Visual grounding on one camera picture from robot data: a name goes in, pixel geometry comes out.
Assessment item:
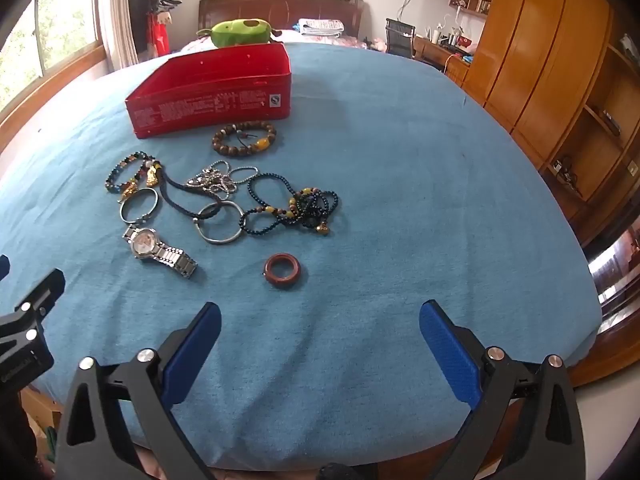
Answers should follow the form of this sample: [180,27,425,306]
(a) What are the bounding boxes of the red-brown stone ring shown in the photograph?
[263,253,307,291]

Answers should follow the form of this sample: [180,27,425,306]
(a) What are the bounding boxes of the dark wooden headboard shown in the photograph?
[198,0,364,38]

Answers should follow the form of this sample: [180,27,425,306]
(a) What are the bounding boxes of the green avocado plush toy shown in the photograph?
[196,18,283,50]

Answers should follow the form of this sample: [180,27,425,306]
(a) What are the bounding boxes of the dark blue bead necklace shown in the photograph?
[239,172,341,237]

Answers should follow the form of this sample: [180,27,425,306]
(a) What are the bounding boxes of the coat rack with clothes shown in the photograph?
[127,0,182,57]

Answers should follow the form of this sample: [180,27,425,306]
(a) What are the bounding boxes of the silver wristwatch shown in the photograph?
[122,226,198,279]

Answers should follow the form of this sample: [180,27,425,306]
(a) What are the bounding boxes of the folded patterned towel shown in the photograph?
[292,18,346,38]

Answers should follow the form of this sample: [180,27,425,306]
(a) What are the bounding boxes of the silver chain necklace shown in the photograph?
[186,160,259,202]

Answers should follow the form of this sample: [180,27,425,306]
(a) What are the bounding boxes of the round silver cuff bangle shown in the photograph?
[196,201,246,246]

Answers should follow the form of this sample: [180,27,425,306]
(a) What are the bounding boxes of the red plastic tray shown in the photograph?
[124,42,293,140]

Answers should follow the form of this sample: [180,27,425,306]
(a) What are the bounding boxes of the wooden desk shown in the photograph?
[412,34,474,87]

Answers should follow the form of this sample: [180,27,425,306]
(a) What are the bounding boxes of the pink floral bed sheet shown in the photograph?
[277,29,390,54]

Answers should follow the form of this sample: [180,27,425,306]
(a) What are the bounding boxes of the open wooden shelf unit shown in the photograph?
[544,34,640,242]

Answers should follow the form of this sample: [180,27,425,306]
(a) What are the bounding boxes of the wooden wardrobe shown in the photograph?
[465,0,615,173]

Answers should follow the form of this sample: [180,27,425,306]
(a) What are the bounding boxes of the large wood-framed window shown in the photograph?
[0,0,103,128]

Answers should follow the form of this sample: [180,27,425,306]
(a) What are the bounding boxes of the thin silver band bangle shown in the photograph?
[119,187,161,225]

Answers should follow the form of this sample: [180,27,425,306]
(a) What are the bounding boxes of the wooden bead bracelet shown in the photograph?
[211,121,277,160]

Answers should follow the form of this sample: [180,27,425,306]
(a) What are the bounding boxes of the dark braided cord necklace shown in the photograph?
[159,167,223,223]

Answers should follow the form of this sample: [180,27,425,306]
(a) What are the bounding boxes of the white curtain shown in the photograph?
[99,0,137,70]

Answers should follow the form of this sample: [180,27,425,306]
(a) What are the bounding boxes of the blue blanket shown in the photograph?
[0,40,603,480]

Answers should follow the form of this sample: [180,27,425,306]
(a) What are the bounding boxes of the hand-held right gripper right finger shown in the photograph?
[419,300,587,480]

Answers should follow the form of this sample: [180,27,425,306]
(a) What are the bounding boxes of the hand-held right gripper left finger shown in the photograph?
[54,302,223,480]

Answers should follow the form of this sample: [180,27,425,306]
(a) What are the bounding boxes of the multicolour bead bracelet gold charms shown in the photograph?
[104,151,163,201]

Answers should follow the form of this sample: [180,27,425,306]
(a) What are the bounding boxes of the black office chair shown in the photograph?
[385,18,417,59]

